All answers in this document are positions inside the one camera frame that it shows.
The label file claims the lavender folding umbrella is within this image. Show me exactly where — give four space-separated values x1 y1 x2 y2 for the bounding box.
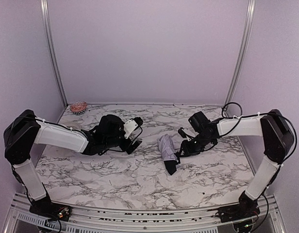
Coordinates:
158 134 181 175

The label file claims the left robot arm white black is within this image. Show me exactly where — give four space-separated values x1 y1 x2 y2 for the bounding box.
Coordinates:
3 109 143 208

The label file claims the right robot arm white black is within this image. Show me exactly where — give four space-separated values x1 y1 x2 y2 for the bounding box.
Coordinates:
178 109 298 209

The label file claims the red patterned small bowl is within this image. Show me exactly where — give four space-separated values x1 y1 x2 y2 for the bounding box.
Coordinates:
69 101 87 115

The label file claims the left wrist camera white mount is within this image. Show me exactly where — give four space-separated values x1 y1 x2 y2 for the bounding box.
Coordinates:
124 117 143 139

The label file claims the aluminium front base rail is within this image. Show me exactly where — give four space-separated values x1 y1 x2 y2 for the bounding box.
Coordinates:
3 193 286 233

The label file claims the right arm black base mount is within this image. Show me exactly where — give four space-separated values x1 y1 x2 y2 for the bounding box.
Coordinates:
216 204 260 223

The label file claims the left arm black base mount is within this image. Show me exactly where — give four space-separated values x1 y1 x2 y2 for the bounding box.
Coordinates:
29 203 72 221

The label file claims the right aluminium frame post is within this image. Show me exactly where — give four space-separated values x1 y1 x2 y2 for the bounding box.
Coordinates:
224 0 256 104

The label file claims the aluminium frame post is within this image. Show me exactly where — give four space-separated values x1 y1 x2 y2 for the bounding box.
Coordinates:
224 0 256 104
40 0 68 108

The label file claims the left aluminium frame post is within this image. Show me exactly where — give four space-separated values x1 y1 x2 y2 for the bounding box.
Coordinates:
40 0 68 108

